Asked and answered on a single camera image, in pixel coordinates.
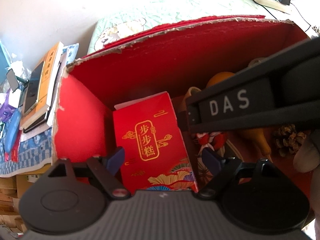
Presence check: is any fabric doll with loop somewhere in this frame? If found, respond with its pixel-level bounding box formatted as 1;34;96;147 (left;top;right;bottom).
177;87;243;189

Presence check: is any small red gift box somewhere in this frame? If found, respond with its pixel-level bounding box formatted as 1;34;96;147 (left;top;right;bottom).
113;92;198;194

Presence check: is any orange wooden gourd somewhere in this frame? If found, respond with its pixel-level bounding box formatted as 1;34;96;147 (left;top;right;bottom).
206;72;273;162

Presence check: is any brown pine cone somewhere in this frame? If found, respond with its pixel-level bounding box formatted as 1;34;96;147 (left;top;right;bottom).
273;124;307;157

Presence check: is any printed packing tape roll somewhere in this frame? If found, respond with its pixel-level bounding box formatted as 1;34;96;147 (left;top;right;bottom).
248;57;266;68

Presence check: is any person's right hand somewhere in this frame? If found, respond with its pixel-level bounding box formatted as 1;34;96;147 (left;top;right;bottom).
293;130;319;173

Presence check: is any white power strip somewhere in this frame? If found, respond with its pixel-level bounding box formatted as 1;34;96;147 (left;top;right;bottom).
253;0;292;14

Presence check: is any stack of books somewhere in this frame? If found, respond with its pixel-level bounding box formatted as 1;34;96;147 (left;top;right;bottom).
20;42;79;133

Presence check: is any cardboard boxes pile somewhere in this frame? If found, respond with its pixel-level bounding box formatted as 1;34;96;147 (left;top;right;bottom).
1;172;42;239

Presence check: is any large red cardboard box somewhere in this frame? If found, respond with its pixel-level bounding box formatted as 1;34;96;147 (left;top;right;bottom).
51;15;320;196

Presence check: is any green cartoon bedsheet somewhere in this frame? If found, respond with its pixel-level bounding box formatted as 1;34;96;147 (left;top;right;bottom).
87;0;319;54

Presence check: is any black charger cable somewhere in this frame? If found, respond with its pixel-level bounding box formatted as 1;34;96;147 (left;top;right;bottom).
248;0;312;33

